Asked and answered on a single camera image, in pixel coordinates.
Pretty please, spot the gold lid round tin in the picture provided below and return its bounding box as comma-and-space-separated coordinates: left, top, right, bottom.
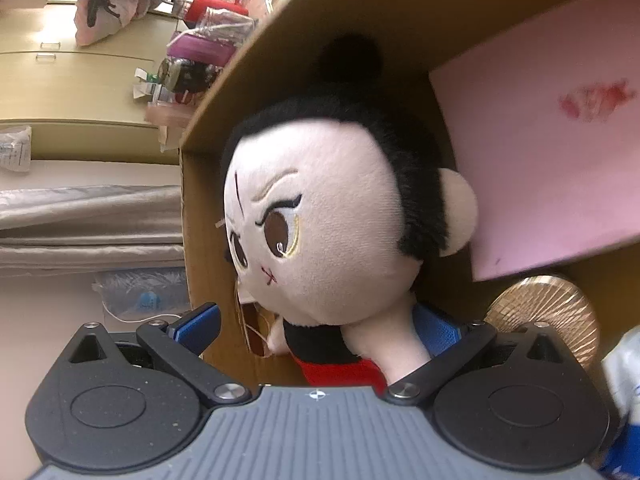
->
485, 275, 600, 380

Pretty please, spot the plush doll black hair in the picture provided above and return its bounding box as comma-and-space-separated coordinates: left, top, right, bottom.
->
221, 34, 478, 391

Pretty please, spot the blue white wipes pack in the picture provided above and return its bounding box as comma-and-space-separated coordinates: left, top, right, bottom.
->
601, 326, 640, 480

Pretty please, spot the pink paper booklet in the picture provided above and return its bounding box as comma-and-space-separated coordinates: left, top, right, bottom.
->
430, 0, 639, 281

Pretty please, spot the blue water jug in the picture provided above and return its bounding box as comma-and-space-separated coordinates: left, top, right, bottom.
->
92, 268, 191, 324

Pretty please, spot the beige curtain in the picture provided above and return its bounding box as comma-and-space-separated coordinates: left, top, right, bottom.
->
1, 185, 184, 278

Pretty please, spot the pink plastic tumbler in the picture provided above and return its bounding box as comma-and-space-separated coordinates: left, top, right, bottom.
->
144, 102, 195, 129

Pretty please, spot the dark glass teapot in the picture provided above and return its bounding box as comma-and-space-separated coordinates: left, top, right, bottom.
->
156, 58, 221, 93

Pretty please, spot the green wooden wardrobe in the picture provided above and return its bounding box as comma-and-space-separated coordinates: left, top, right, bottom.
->
1, 3, 180, 165

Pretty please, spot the plastic bag on wardrobe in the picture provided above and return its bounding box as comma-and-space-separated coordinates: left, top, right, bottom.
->
0, 126, 32, 172

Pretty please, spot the purple plastic bottle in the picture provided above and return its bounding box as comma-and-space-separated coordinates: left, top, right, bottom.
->
166, 32, 236, 67

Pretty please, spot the cluttered folding side table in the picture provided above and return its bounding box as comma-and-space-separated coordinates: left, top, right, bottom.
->
134, 0, 271, 153

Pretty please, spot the brown cardboard box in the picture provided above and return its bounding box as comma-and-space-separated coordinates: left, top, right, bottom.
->
177, 0, 640, 388

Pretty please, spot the red thermos bottle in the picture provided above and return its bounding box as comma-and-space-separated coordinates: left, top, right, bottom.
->
179, 0, 248, 24

